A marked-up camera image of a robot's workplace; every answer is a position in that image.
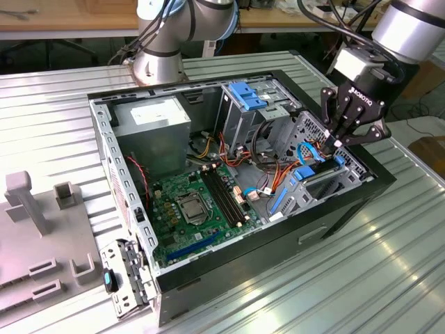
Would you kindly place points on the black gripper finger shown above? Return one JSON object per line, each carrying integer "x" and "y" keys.
{"x": 327, "y": 108}
{"x": 373, "y": 134}

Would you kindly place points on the hard disk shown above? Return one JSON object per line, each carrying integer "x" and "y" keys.
{"x": 305, "y": 173}

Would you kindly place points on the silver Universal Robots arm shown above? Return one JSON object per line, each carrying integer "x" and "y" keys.
{"x": 156, "y": 66}

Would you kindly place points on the grey disk bay cage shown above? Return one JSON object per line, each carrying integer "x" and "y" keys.
{"x": 299, "y": 202}

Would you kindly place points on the brown cardboard box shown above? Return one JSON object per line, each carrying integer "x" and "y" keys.
{"x": 429, "y": 153}

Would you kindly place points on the blue drive cage latch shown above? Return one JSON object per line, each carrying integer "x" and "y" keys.
{"x": 248, "y": 95}

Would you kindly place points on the grey optical drive cage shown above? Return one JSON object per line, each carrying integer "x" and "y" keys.
{"x": 239, "y": 128}

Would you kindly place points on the white cardboard box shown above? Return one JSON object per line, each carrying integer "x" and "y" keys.
{"x": 323, "y": 12}

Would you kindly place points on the wooden desk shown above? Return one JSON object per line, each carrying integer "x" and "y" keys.
{"x": 278, "y": 19}
{"x": 69, "y": 19}

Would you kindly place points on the black RAM slot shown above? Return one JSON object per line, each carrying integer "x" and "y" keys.
{"x": 232, "y": 197}
{"x": 227, "y": 197}
{"x": 216, "y": 197}
{"x": 222, "y": 197}

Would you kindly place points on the silver CPU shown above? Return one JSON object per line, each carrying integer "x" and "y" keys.
{"x": 192, "y": 210}

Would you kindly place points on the green motherboard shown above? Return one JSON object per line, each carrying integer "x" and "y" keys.
{"x": 202, "y": 229}

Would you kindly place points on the black open PC case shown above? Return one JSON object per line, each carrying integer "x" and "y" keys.
{"x": 243, "y": 264}

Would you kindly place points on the grey power supply unit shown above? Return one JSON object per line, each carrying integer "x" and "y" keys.
{"x": 152, "y": 146}

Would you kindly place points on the blue expansion slot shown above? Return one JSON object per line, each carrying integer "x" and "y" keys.
{"x": 192, "y": 247}

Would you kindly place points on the grey parts rack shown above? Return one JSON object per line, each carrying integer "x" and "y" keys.
{"x": 41, "y": 250}

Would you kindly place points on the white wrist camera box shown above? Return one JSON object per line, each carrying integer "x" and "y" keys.
{"x": 354, "y": 64}

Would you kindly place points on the brown arm base plate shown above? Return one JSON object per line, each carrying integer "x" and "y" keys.
{"x": 185, "y": 77}

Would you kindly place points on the silver expansion bracket latch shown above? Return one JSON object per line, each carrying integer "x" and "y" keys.
{"x": 121, "y": 302}

